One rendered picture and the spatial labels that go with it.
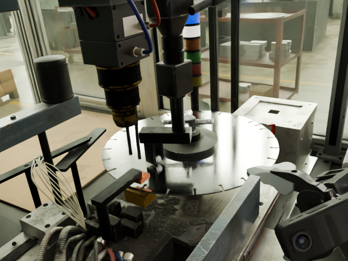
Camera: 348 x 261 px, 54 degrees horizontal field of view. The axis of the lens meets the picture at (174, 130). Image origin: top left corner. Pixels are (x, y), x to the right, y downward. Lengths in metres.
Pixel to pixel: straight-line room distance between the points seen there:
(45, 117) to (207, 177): 0.31
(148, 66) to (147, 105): 0.15
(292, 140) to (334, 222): 0.43
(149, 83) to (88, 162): 0.38
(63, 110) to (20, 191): 0.38
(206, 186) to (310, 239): 0.17
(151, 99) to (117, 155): 0.64
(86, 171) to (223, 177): 0.54
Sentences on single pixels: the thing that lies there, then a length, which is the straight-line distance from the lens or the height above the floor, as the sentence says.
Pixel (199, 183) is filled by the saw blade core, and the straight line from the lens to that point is 0.54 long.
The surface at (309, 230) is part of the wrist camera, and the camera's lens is 0.44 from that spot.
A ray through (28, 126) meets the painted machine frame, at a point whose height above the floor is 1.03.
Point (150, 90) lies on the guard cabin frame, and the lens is 1.25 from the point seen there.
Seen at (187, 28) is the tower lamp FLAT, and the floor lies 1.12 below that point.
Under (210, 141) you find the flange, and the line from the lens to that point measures 0.64.
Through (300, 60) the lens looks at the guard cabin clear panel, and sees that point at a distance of 1.01.
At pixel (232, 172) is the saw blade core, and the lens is 0.56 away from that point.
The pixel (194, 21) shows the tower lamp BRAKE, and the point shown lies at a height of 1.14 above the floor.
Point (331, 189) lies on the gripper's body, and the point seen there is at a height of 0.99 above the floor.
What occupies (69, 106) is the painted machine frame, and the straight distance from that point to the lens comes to 0.68.
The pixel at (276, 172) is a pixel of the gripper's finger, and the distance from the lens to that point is 0.51.
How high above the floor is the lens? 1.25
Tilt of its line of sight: 25 degrees down
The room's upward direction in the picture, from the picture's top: 4 degrees counter-clockwise
